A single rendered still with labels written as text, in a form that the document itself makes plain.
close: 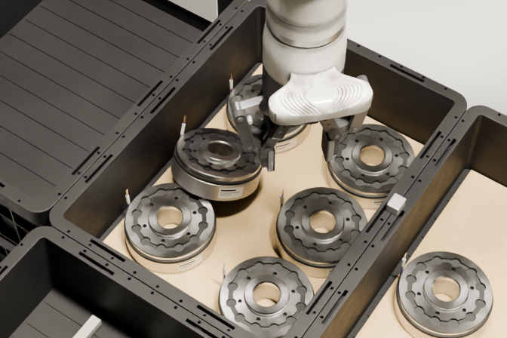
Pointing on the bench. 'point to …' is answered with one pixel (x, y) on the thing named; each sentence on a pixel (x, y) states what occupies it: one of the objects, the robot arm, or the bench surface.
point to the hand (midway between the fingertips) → (298, 151)
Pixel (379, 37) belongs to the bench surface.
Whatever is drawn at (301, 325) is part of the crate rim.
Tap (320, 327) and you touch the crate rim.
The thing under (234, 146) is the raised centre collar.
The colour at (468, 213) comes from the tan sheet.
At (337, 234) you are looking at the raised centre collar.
